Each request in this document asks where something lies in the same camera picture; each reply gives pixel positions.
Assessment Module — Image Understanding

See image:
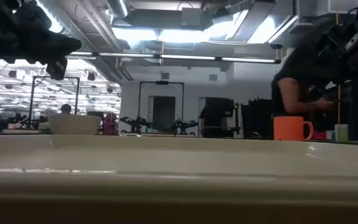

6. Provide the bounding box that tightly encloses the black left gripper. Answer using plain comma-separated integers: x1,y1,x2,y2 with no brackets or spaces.
0,0,83,63

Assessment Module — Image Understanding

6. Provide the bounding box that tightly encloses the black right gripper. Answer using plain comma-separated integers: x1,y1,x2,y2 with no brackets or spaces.
317,20,358,85

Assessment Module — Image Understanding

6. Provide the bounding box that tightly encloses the beige ribbed bowl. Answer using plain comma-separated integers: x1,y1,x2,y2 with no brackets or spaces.
47,113,101,135

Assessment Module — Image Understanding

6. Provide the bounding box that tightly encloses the orange plastic mug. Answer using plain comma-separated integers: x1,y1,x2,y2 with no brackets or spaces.
273,116,314,142

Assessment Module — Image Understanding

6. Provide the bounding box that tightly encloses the beige plastic tray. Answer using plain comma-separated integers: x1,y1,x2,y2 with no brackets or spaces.
0,134,358,224

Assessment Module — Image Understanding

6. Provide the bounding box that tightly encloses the pale green cup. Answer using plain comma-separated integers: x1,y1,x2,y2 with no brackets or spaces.
334,124,349,142

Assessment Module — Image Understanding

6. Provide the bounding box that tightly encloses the red object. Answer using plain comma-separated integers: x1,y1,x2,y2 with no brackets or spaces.
103,112,119,135

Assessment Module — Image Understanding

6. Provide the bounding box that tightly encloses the black curtain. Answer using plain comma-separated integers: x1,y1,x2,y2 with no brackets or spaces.
241,98,275,140

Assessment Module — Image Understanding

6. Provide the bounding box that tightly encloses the long ceiling light bar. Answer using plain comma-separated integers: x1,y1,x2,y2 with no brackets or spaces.
67,51,282,65

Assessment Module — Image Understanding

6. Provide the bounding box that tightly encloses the black cart table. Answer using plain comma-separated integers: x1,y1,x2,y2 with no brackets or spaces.
200,104,242,138

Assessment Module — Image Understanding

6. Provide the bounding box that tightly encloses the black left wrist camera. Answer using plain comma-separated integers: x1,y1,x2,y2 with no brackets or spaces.
46,57,68,81

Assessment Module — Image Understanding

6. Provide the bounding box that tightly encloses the black gantry frame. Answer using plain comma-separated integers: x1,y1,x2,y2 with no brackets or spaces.
29,75,80,130
138,81,185,137

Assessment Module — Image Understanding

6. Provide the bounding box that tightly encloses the round silver air duct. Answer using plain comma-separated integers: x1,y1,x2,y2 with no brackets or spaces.
106,0,130,19

